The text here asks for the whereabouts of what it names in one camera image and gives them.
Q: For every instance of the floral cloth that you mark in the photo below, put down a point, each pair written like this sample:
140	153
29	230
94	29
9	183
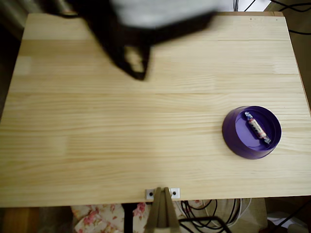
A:
97	218

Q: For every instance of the olive camera stand pole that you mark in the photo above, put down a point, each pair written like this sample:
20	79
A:
161	213

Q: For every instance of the candy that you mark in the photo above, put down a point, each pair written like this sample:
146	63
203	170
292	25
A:
257	128

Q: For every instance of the purple bowl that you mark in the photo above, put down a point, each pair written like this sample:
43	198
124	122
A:
243	138

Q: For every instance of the silver metal bracket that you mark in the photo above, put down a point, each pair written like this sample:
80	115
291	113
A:
149	193

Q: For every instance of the black table leg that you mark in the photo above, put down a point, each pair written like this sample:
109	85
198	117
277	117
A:
128	218

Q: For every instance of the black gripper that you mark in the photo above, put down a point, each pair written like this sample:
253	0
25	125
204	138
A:
114	52

